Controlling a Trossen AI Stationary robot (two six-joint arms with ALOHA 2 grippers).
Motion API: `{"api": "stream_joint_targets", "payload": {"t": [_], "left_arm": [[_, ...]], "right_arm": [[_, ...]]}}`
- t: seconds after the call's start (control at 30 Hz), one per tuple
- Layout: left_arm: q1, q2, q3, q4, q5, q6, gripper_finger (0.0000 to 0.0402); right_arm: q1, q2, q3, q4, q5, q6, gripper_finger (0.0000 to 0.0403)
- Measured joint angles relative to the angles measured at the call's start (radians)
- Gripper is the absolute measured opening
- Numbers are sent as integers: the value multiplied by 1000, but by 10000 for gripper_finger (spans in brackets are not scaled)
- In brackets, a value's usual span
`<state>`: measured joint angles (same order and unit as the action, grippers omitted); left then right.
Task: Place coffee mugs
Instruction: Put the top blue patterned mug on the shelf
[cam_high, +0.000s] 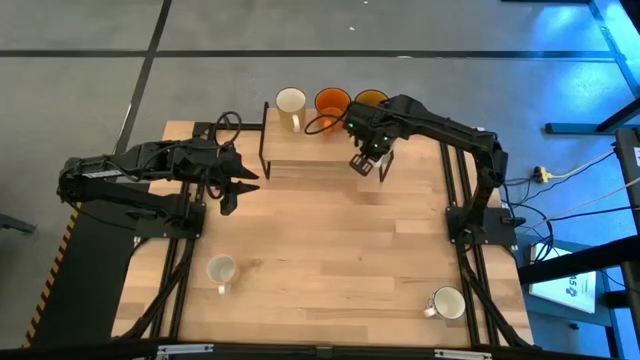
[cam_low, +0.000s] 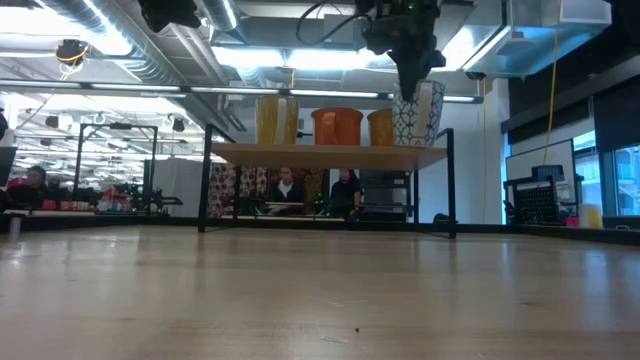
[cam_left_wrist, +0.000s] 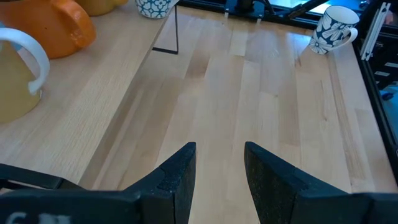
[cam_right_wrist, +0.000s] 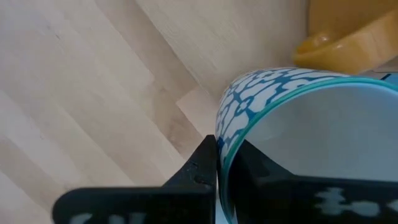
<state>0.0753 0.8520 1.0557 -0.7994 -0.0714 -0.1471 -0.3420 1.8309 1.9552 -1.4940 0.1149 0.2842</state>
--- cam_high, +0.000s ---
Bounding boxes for pale yellow cable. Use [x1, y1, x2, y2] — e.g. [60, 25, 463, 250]
[547, 148, 619, 181]

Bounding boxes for tan mug with white inside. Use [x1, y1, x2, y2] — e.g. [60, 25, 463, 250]
[274, 87, 308, 134]

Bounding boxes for yellow-orange mug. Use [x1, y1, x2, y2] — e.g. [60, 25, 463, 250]
[353, 88, 390, 109]

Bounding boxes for white cable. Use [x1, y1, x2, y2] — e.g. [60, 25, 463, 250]
[519, 177, 640, 232]

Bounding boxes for beige coffee mug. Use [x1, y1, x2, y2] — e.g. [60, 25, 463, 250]
[206, 253, 241, 297]

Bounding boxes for orange coffee mug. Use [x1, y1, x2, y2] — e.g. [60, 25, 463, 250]
[314, 87, 352, 137]

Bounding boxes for white enamel mug dark rim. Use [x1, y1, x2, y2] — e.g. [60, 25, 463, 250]
[423, 285, 467, 322]

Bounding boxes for black stand foot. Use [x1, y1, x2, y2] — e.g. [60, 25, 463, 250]
[0, 213, 38, 235]

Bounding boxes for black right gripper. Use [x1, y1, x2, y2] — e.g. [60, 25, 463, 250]
[344, 101, 402, 178]

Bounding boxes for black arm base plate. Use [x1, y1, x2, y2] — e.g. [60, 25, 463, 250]
[445, 205, 519, 248]
[133, 199, 207, 240]

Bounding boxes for wooden shelf with black frame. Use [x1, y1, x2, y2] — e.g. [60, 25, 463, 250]
[258, 101, 396, 183]

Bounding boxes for silver metal bracket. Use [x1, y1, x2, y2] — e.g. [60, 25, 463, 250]
[155, 343, 215, 359]
[433, 348, 494, 360]

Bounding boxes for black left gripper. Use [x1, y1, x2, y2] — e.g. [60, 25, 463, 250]
[174, 138, 262, 218]

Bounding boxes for bundle of black floor cables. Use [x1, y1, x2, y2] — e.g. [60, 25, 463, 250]
[501, 175, 557, 262]

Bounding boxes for black metal side table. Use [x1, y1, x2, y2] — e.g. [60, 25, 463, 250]
[517, 127, 640, 347]

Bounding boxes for white printed box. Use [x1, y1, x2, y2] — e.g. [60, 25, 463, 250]
[528, 243, 599, 316]

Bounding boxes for black mat with hazard stripe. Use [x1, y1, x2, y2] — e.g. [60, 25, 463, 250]
[22, 208, 147, 349]

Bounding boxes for black aluminium frame rails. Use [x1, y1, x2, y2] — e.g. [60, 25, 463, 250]
[119, 121, 221, 340]
[438, 141, 534, 350]

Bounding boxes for black cable loop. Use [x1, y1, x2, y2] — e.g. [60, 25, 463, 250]
[303, 112, 351, 137]
[213, 110, 244, 147]

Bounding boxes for black table edge bar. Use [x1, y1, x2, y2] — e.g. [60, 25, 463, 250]
[0, 338, 640, 360]

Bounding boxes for black metal stand frame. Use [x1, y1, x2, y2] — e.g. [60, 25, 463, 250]
[502, 0, 640, 136]

